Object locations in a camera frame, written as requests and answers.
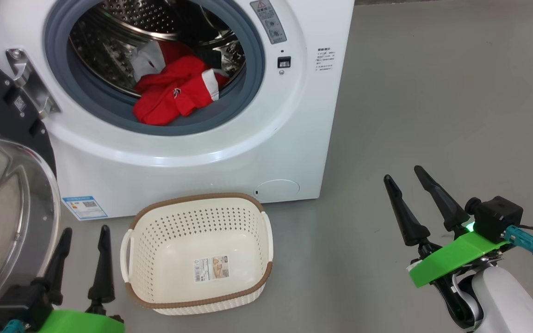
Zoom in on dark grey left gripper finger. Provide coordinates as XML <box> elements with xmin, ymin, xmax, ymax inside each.
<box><xmin>40</xmin><ymin>228</ymin><xmax>73</xmax><ymax>306</ymax></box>
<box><xmin>87</xmin><ymin>225</ymin><xmax>116</xmax><ymax>304</ymax></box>

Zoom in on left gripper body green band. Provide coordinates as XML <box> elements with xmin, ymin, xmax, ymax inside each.
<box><xmin>37</xmin><ymin>303</ymin><xmax>125</xmax><ymax>333</ymax></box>

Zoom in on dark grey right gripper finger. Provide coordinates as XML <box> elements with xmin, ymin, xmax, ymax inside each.
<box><xmin>414</xmin><ymin>166</ymin><xmax>471</xmax><ymax>232</ymax></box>
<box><xmin>384</xmin><ymin>174</ymin><xmax>431</xmax><ymax>247</ymax></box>

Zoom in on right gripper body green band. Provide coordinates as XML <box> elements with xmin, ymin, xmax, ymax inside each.
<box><xmin>409</xmin><ymin>227</ymin><xmax>510</xmax><ymax>330</ymax></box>

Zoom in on red and white jersey clothes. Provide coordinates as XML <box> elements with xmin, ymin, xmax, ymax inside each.
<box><xmin>132</xmin><ymin>41</ymin><xmax>230</xmax><ymax>126</ymax></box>

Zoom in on cream laundry basket brown rim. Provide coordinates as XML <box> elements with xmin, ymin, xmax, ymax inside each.
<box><xmin>120</xmin><ymin>193</ymin><xmax>274</xmax><ymax>316</ymax></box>

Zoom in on paper basket label sticker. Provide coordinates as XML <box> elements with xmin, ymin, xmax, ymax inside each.
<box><xmin>194</xmin><ymin>256</ymin><xmax>230</xmax><ymax>283</ymax></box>

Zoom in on white front-load washing machine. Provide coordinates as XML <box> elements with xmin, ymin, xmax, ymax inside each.
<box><xmin>0</xmin><ymin>0</ymin><xmax>355</xmax><ymax>221</ymax></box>

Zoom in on grey rubber door gasket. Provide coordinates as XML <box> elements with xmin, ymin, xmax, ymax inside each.
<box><xmin>44</xmin><ymin>0</ymin><xmax>266</xmax><ymax>136</ymax></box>

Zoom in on metal door hinge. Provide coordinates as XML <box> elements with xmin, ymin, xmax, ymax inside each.
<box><xmin>6</xmin><ymin>48</ymin><xmax>61</xmax><ymax>119</ymax></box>

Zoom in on blue energy label sticker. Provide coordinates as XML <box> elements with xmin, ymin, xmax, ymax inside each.
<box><xmin>62</xmin><ymin>196</ymin><xmax>108</xmax><ymax>221</ymax></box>

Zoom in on round white filter cover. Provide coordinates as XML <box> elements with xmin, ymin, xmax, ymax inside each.
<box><xmin>254</xmin><ymin>179</ymin><xmax>300</xmax><ymax>203</ymax></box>

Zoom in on perforated steel washer drum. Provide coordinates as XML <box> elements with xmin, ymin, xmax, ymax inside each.
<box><xmin>69</xmin><ymin>0</ymin><xmax>246</xmax><ymax>98</ymax></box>

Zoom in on grey warning sticker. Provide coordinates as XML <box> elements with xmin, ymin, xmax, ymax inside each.
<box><xmin>250</xmin><ymin>0</ymin><xmax>288</xmax><ymax>45</ymax></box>

